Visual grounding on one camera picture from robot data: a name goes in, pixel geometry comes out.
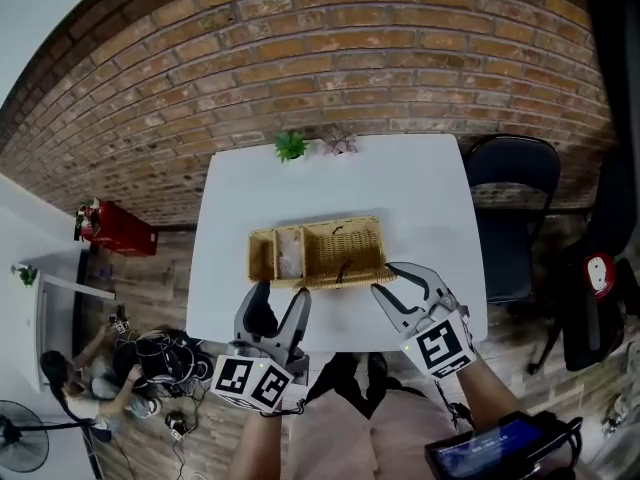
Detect small green potted plant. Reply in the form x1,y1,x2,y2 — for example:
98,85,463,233
273,131,309,164

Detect person's black left shoe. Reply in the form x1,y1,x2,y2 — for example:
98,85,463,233
305,351,362,405

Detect pile of black cabled devices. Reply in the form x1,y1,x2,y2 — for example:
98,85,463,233
113,329,212,400

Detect person's right forearm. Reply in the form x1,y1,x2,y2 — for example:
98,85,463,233
453,354,522,433

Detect black standing fan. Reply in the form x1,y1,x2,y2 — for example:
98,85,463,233
0,399,97,475

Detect person's black right shoe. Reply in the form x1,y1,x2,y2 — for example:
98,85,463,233
364,351,392,395

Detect white power strip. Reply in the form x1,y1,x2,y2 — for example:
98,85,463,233
166,409,195,442

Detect person's left forearm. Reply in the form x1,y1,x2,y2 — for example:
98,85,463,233
229,409,297,480

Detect white table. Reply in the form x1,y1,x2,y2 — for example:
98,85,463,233
185,133,489,354

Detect black wrist-worn screen device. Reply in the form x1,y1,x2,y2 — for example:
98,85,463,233
424,411,585,480

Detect white desk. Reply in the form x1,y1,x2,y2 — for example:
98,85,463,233
0,171,117,405

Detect black office chair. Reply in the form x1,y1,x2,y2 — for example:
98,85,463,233
528,156,640,375

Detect small leafy desk plant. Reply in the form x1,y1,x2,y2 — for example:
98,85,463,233
11,263,40,289

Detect red and white helmet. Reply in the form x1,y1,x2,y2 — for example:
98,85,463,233
581,252,618,302

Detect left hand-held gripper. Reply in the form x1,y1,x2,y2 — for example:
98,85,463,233
209,281,313,415

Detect black folding chair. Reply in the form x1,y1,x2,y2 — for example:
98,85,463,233
464,134,562,305

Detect person's black shoe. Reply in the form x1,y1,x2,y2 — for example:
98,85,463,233
364,351,392,395
305,351,362,405

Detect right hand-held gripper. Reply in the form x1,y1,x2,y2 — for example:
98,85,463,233
370,261,479,381

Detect person's pink clothing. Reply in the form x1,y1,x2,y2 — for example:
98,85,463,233
288,386,452,480

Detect wicker basket organizer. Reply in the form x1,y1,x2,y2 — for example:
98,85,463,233
248,215,400,291

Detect red cabinet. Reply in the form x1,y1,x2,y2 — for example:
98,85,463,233
74,198,161,259

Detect small pink potted plant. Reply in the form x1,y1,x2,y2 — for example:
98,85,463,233
321,127,359,157

